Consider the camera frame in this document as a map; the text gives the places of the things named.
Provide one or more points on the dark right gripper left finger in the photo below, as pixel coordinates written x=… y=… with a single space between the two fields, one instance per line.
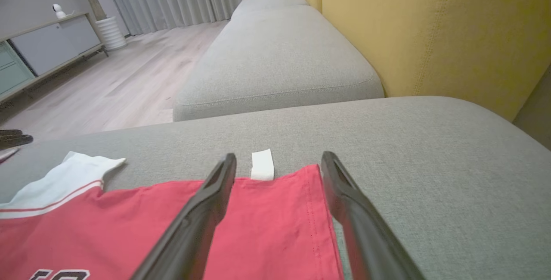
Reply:
x=198 y=228

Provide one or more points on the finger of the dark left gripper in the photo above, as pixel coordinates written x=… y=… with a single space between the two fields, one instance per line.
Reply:
x=15 y=141
x=10 y=133

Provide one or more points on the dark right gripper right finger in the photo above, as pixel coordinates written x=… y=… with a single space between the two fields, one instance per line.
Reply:
x=366 y=237

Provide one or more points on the red basketball jersey white sleeves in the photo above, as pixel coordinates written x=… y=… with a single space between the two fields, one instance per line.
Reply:
x=107 y=232

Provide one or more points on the wide grey sofa seat cushion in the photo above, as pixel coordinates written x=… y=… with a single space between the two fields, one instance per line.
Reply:
x=430 y=176

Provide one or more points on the grey tv cabinet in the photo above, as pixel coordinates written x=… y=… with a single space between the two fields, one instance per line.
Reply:
x=51 y=47

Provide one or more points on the white ribbed plant pot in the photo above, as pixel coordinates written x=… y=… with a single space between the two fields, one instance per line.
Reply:
x=111 y=33

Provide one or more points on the long grey sofa seat cushion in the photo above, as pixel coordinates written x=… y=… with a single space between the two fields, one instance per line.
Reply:
x=280 y=60

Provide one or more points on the large yellow sofa backrest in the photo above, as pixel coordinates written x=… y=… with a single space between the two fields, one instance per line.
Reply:
x=443 y=26

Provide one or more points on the small grey sofa seat cushion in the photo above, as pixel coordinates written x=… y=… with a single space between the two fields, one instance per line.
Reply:
x=267 y=0

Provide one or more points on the small white security camera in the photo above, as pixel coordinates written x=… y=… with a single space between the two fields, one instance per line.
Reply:
x=58 y=10

